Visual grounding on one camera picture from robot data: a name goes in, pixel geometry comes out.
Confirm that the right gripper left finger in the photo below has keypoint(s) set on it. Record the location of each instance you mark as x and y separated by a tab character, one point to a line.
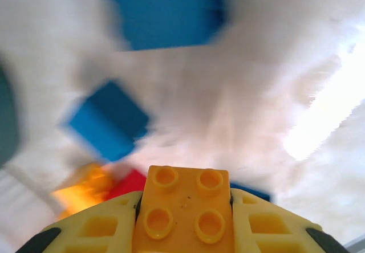
85	230

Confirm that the red lego brick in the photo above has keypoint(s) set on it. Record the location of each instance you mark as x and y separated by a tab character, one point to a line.
128	183

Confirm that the yellow lego brick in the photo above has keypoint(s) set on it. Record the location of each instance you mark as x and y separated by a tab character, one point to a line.
182	201
85	187

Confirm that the dark teal plastic container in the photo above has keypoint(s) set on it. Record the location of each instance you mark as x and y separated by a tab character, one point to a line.
7	116

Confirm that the blue lego brick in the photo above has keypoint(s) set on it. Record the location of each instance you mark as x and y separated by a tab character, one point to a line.
108	122
255	191
168	10

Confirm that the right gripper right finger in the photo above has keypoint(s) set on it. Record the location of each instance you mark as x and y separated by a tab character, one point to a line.
271	230

